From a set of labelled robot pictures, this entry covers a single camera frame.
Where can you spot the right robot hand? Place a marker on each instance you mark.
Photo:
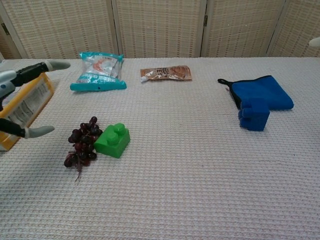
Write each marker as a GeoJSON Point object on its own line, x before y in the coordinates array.
{"type": "Point", "coordinates": [315, 42]}

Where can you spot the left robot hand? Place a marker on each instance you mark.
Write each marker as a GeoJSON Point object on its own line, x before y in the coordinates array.
{"type": "Point", "coordinates": [30, 71]}

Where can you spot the blue building block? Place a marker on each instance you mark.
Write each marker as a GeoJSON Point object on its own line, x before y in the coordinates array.
{"type": "Point", "coordinates": [256, 116]}

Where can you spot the green building block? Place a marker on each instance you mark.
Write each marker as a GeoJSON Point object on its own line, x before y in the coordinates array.
{"type": "Point", "coordinates": [113, 142]}

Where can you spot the yellow cat tissue box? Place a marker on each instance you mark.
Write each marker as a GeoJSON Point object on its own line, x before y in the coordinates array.
{"type": "Point", "coordinates": [30, 100]}

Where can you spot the blue folded cloth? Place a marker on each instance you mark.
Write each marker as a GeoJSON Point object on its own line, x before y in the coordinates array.
{"type": "Point", "coordinates": [270, 90]}

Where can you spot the teal snack bag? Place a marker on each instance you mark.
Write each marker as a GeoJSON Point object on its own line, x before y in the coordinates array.
{"type": "Point", "coordinates": [100, 72]}

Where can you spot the dark purple grape bunch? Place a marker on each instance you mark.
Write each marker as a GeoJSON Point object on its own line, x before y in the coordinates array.
{"type": "Point", "coordinates": [83, 142]}

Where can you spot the woven folding screen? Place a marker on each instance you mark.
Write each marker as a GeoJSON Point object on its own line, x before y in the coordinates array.
{"type": "Point", "coordinates": [160, 27]}

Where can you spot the brown sauce pouch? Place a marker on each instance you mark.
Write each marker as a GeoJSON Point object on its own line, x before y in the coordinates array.
{"type": "Point", "coordinates": [170, 73]}

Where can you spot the white woven tablecloth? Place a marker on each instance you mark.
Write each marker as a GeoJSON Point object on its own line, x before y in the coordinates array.
{"type": "Point", "coordinates": [160, 200]}

